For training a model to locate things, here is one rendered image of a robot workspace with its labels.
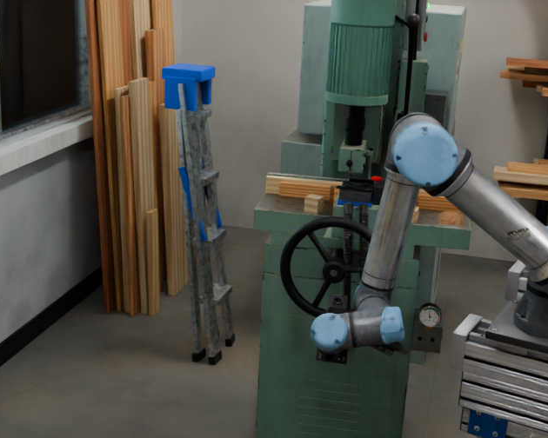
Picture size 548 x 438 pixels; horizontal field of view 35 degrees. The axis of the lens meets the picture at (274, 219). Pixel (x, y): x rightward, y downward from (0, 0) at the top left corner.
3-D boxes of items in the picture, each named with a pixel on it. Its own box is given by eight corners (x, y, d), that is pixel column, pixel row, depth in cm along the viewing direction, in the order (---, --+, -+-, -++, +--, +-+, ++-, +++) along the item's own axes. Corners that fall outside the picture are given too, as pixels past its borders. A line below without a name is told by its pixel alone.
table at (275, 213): (245, 239, 234) (245, 218, 233) (265, 209, 263) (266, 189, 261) (471, 262, 225) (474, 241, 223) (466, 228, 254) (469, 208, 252)
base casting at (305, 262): (261, 273, 247) (262, 242, 244) (291, 215, 301) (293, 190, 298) (418, 289, 240) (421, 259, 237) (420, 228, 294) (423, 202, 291)
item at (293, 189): (278, 195, 255) (279, 182, 254) (279, 194, 257) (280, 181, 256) (493, 215, 246) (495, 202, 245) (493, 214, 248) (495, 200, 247)
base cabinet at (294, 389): (250, 486, 268) (260, 273, 246) (281, 395, 322) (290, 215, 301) (395, 507, 261) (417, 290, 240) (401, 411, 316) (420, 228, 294)
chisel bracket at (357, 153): (337, 176, 246) (339, 148, 244) (342, 165, 260) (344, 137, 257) (363, 179, 245) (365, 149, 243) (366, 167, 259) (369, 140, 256)
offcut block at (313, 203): (323, 211, 242) (324, 196, 241) (317, 214, 239) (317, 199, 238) (310, 209, 244) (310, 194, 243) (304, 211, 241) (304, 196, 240)
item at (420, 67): (396, 110, 260) (400, 60, 255) (397, 105, 268) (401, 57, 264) (424, 112, 259) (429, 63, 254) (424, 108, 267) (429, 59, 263)
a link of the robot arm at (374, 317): (397, 293, 187) (346, 300, 188) (402, 314, 176) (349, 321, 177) (401, 325, 189) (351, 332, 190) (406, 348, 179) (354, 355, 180)
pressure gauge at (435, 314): (416, 332, 237) (419, 305, 234) (417, 327, 240) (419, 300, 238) (439, 335, 236) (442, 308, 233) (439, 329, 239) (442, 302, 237)
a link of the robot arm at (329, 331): (352, 346, 176) (310, 352, 176) (354, 350, 186) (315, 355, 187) (347, 308, 178) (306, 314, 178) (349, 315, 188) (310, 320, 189)
